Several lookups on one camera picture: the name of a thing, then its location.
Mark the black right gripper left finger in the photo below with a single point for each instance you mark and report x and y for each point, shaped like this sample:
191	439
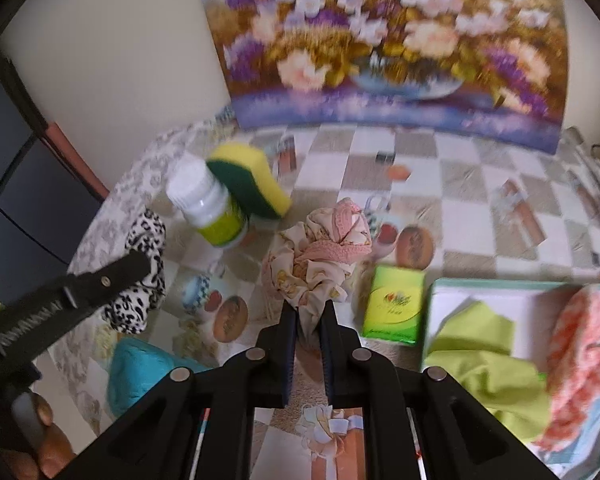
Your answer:
197	425

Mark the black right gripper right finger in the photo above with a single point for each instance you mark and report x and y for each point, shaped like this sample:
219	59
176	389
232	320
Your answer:
417	425

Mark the lime green cloth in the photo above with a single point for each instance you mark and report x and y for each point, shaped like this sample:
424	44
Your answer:
475	347

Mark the pink white knitted cloth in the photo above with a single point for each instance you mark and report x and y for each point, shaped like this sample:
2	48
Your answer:
573	369

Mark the pink floral scrunchie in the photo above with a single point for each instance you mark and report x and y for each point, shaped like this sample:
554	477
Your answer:
308	263

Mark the person's hand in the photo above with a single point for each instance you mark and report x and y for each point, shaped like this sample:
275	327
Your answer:
50	451

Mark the pink edged dark panel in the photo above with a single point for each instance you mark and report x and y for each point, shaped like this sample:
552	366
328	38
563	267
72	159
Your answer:
45	207

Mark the green tissue packet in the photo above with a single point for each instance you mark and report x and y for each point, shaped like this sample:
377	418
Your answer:
394	305

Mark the checkered printed tablecloth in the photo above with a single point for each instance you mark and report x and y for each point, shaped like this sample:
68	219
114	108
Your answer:
508	223

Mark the white pill bottle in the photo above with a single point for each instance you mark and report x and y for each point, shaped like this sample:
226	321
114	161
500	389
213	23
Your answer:
205	202

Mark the yellow green sponge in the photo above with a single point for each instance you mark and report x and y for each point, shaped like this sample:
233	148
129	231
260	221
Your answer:
244	170

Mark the floral canvas painting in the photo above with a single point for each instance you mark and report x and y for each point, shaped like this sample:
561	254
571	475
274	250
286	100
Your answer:
491	68

